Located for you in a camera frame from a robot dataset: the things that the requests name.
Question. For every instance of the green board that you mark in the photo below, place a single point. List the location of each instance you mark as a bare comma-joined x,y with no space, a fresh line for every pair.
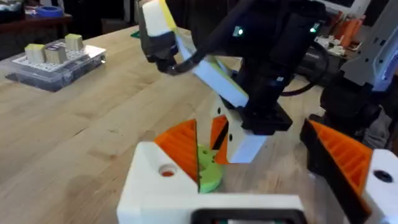
135,34

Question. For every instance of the white printed parts heap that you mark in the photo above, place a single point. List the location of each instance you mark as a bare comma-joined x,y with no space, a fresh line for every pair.
331,45

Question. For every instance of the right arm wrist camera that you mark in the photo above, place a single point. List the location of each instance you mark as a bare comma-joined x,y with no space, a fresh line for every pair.
157,25

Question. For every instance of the orange ribbed wedge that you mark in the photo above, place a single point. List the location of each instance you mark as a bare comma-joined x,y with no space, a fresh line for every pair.
182,146

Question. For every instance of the clear box with wooden blocks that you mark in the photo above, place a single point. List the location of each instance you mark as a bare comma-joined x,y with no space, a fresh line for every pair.
56,68

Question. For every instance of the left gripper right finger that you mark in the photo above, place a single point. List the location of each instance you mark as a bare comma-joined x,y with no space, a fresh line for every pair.
348,161

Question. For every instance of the blue tape roll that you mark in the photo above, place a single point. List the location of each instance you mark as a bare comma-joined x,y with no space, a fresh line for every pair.
49,11

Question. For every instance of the orange printed parts heap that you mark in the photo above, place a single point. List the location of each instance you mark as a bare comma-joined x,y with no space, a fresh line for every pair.
348,29

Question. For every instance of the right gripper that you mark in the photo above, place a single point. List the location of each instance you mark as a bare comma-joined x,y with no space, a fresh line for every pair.
267,62

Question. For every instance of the dark wooden side table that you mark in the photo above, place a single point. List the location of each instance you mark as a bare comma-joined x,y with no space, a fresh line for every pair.
18,34

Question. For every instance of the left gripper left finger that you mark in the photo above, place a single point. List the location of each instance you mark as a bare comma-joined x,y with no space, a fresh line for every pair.
149,180

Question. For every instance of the green disc with holes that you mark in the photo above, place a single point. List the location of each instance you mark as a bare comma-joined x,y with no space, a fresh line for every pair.
210,174

